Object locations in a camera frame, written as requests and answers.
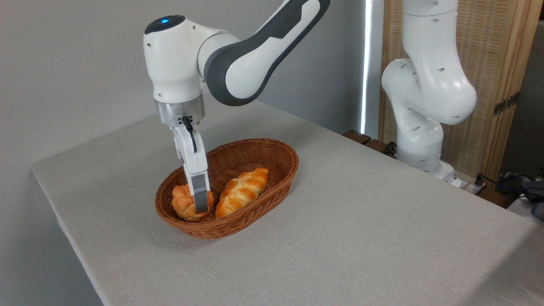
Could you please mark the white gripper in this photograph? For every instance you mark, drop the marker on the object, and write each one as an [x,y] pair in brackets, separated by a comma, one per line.
[193,153]

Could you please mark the round knotted bread roll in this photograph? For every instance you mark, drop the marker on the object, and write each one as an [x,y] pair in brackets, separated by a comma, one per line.
[182,205]

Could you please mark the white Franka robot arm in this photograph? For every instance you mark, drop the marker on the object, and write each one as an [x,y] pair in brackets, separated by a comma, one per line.
[263,51]

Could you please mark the long braided bread loaf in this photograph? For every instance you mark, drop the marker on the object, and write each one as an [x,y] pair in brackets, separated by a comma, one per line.
[242,191]

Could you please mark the brown wicker basket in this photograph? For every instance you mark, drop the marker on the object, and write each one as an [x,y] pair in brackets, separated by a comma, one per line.
[272,157]

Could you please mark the grey tablecloth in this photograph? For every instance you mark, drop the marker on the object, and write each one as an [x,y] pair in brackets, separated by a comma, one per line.
[361,238]

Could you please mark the white power strip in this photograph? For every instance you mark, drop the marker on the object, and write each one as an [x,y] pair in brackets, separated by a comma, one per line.
[466,186]

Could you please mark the metal screen hinge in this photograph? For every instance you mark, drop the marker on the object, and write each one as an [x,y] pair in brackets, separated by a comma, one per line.
[505,103]

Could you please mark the wooden rattan folding screen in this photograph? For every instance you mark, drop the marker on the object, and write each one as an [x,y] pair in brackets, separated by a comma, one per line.
[497,51]

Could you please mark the dark grey bag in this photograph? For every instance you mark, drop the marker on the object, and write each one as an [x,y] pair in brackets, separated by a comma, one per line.
[533,191]

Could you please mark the white vertical window frame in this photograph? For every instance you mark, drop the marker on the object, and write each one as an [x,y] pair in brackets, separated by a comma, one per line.
[376,63]

